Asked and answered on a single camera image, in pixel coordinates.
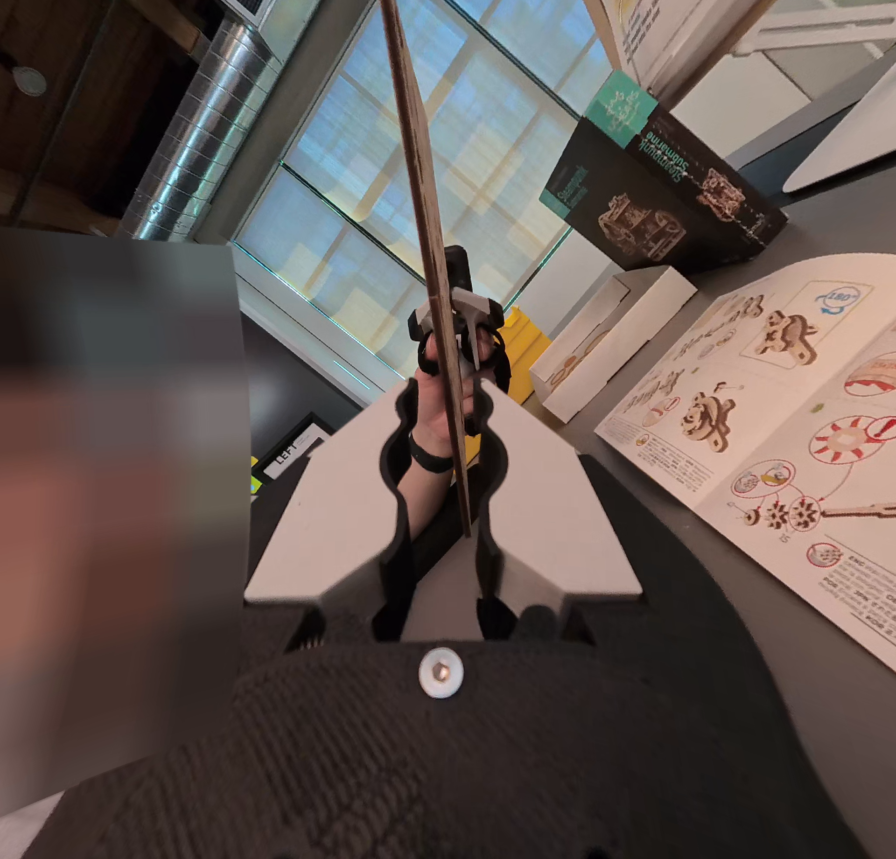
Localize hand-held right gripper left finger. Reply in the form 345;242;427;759
244;380;421;642

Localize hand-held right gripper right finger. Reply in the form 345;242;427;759
476;375;644;642

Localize laser-cut wooden parts sheet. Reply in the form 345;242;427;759
373;0;474;538

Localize person's left forearm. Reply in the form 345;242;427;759
394;463;450;545

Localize black model kit box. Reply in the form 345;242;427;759
539;70;788;273

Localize person's left hand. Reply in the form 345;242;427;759
412;341;463;457

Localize yellow plastic bin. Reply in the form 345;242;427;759
500;306;553;405

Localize black white marker card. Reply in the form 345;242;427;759
251;411;336;483

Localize black wristband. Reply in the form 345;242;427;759
408;431;455;474

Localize black flat screen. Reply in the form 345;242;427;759
241;312;359;483

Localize large gridded window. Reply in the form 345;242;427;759
234;0;617;406

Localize white cardboard box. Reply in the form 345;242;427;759
530;265;699;424

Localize open instruction booklet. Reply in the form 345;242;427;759
595;253;896;664

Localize white board stand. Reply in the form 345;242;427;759
728;1;896;194

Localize slim silver air duct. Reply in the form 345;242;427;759
119;15;284;242

